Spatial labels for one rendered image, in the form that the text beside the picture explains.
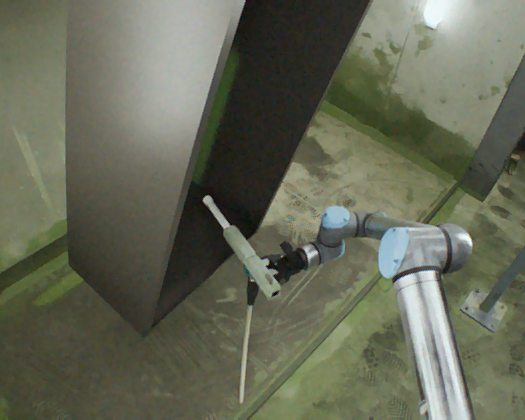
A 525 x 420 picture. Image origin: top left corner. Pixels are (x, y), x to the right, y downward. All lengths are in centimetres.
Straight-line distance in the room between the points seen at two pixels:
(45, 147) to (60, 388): 100
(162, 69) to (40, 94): 145
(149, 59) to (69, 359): 142
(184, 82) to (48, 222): 152
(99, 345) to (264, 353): 66
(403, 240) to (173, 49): 64
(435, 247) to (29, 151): 167
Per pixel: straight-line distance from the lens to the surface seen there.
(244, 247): 161
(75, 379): 198
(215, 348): 200
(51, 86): 226
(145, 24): 82
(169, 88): 82
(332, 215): 165
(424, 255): 111
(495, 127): 296
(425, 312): 107
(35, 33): 228
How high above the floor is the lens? 179
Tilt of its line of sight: 44 degrees down
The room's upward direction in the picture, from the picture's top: 11 degrees clockwise
